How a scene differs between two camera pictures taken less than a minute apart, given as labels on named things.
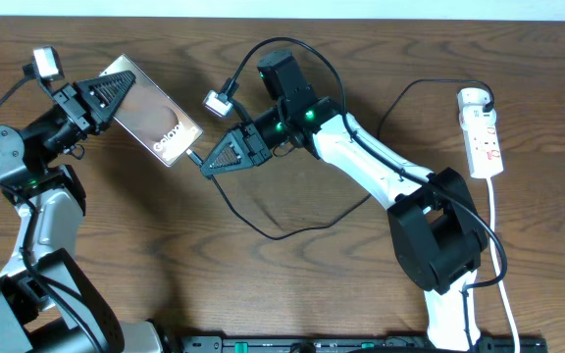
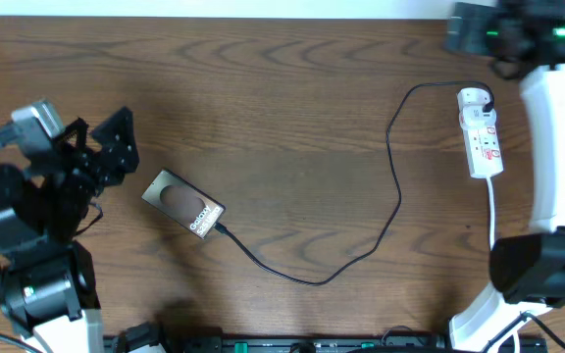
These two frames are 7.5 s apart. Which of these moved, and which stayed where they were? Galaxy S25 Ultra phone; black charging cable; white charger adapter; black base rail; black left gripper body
Moved: black left gripper body; black charging cable; Galaxy S25 Ultra phone
Stayed: white charger adapter; black base rail
